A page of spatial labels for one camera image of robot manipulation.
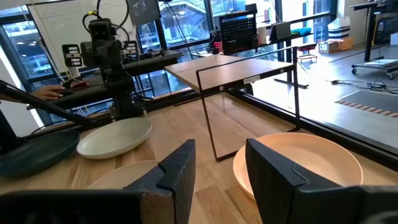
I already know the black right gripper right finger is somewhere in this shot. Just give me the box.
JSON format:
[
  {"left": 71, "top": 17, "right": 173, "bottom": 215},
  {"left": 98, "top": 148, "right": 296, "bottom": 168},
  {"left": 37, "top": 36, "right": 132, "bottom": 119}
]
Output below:
[{"left": 245, "top": 138, "right": 398, "bottom": 224}]

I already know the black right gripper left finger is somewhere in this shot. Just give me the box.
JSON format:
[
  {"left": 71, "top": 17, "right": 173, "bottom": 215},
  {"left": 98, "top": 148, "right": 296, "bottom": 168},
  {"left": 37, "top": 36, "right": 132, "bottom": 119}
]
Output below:
[{"left": 0, "top": 139, "right": 197, "bottom": 224}]

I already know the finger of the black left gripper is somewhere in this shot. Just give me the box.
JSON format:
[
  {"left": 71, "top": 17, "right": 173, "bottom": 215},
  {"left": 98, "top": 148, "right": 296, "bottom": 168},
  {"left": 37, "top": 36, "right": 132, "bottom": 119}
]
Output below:
[
  {"left": 61, "top": 43, "right": 83, "bottom": 68},
  {"left": 123, "top": 40, "right": 140, "bottom": 65}
]

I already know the peach plate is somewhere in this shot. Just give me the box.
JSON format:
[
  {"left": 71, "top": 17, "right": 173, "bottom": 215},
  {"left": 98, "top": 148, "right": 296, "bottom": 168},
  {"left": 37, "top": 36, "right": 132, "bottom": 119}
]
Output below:
[{"left": 232, "top": 132, "right": 364, "bottom": 202}]

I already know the beige plate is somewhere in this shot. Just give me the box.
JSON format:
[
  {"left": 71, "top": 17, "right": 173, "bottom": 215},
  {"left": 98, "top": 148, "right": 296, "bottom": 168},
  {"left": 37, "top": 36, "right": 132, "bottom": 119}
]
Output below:
[{"left": 88, "top": 160, "right": 160, "bottom": 190}]

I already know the light grey plate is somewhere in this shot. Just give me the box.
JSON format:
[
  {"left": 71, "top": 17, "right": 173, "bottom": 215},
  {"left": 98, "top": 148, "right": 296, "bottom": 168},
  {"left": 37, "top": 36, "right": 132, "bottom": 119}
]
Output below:
[{"left": 76, "top": 117, "right": 153, "bottom": 161}]

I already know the dark green plate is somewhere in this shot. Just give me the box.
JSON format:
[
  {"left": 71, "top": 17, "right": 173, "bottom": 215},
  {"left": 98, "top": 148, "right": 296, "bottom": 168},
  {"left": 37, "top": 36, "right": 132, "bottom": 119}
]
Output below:
[{"left": 0, "top": 129, "right": 81, "bottom": 179}]

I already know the whiteboard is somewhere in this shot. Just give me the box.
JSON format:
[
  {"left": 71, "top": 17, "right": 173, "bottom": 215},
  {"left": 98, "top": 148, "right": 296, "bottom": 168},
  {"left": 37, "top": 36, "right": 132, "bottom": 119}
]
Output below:
[{"left": 27, "top": 0, "right": 137, "bottom": 78}]

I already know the grey desk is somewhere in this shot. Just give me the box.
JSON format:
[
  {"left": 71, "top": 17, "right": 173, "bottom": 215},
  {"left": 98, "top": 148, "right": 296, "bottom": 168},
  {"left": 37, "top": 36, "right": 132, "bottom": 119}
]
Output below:
[{"left": 26, "top": 49, "right": 185, "bottom": 111}]

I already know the computer monitor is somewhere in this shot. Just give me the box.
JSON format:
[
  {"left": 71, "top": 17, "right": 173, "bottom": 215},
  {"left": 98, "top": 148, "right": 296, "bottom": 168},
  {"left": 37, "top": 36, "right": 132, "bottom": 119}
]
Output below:
[{"left": 127, "top": 0, "right": 162, "bottom": 26}]

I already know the person's hand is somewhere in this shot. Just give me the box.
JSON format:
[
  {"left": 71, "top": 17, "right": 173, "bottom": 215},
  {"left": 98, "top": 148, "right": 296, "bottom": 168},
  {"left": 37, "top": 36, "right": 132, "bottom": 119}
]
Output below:
[{"left": 30, "top": 84, "right": 67, "bottom": 101}]

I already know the black pegboard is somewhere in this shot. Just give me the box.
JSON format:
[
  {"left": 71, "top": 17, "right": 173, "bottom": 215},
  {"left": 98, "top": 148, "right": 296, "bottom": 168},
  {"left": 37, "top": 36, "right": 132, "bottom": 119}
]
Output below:
[{"left": 219, "top": 11, "right": 259, "bottom": 56}]

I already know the wooden side table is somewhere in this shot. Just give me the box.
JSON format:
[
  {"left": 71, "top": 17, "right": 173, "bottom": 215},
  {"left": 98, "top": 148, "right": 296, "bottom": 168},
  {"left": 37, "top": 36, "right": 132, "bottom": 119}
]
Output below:
[{"left": 191, "top": 12, "right": 330, "bottom": 90}]

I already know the grey mat striped edge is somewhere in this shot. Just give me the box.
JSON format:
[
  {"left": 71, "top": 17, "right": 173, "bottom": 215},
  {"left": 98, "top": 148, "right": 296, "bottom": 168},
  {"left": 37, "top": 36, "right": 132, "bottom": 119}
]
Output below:
[{"left": 335, "top": 89, "right": 398, "bottom": 119}]

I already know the red stool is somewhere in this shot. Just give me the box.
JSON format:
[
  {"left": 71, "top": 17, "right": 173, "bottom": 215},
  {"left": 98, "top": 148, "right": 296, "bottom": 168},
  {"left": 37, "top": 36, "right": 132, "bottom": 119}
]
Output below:
[{"left": 297, "top": 42, "right": 319, "bottom": 64}]

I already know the small black screen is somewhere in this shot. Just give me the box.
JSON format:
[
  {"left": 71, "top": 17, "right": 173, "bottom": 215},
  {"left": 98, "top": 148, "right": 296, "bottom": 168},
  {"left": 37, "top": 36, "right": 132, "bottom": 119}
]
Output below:
[{"left": 269, "top": 21, "right": 292, "bottom": 43}]

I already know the white cardboard box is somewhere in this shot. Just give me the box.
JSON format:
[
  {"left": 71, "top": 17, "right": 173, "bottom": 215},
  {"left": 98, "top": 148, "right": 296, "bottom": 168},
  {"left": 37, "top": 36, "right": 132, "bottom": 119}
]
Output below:
[{"left": 318, "top": 40, "right": 339, "bottom": 55}]

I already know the teal tray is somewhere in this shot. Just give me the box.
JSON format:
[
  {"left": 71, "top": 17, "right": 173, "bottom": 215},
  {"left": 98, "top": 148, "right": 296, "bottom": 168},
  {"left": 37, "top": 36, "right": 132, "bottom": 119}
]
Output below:
[{"left": 290, "top": 27, "right": 313, "bottom": 37}]

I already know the white striped box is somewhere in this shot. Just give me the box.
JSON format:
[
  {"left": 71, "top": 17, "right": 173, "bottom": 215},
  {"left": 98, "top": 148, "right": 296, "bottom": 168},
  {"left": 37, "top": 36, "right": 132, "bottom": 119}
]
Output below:
[{"left": 327, "top": 16, "right": 351, "bottom": 40}]

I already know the black rolling desk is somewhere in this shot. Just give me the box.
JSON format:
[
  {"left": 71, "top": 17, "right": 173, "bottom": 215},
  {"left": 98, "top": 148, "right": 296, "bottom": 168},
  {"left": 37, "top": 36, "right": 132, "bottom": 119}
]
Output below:
[{"left": 349, "top": 0, "right": 398, "bottom": 80}]

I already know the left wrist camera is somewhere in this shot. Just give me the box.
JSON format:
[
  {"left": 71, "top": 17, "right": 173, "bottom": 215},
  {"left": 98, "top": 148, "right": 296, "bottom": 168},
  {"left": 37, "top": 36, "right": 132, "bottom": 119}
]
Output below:
[{"left": 88, "top": 17, "right": 117, "bottom": 42}]

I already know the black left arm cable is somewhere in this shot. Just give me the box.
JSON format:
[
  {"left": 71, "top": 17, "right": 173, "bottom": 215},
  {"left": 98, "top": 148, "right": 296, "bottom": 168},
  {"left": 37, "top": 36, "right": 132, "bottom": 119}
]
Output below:
[{"left": 81, "top": 0, "right": 131, "bottom": 43}]

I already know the black aluminium table frame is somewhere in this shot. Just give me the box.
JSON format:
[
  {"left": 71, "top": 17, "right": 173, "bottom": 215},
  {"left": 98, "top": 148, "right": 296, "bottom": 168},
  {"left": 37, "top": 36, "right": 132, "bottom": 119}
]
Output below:
[{"left": 0, "top": 80, "right": 398, "bottom": 172}]

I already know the wooden shelf black metal frame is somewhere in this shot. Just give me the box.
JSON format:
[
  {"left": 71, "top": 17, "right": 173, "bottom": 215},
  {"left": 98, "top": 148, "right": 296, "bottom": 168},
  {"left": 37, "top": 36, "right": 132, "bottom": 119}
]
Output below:
[{"left": 164, "top": 45, "right": 301, "bottom": 162}]

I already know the black floor cable bundle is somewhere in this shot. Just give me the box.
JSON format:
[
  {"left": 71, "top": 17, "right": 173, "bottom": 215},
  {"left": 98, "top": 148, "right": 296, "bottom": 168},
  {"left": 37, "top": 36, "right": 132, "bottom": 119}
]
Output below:
[{"left": 330, "top": 79, "right": 398, "bottom": 95}]

